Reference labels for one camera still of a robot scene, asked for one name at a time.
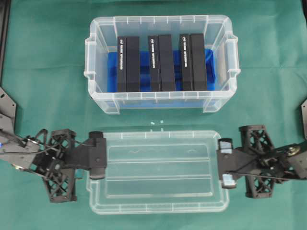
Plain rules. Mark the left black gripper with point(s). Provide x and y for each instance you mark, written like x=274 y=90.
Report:
x=58 y=175

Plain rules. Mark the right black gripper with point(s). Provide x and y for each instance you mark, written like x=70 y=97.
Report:
x=262 y=164

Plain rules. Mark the clear plastic box lid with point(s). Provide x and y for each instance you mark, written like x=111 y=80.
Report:
x=159 y=172

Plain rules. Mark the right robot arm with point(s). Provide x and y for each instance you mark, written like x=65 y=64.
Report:
x=297 y=160

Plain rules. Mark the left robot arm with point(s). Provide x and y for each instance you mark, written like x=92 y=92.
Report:
x=17 y=151

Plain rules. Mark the clear plastic storage box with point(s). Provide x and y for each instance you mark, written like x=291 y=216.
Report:
x=218 y=36

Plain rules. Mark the green table cloth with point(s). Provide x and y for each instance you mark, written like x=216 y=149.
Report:
x=43 y=73

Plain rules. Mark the blue plastic bag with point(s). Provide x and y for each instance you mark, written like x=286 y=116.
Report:
x=145 y=72

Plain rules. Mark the right black camera box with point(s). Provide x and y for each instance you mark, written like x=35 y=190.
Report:
x=193 y=64

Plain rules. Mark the black camera box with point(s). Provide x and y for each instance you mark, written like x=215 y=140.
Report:
x=128 y=69
x=193 y=64
x=161 y=63

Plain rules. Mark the left black camera box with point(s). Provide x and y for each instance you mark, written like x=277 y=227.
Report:
x=128 y=69

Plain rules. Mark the middle black camera box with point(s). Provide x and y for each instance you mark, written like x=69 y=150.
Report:
x=161 y=63

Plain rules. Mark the left black frame rail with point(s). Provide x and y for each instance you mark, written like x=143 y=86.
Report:
x=5 y=6

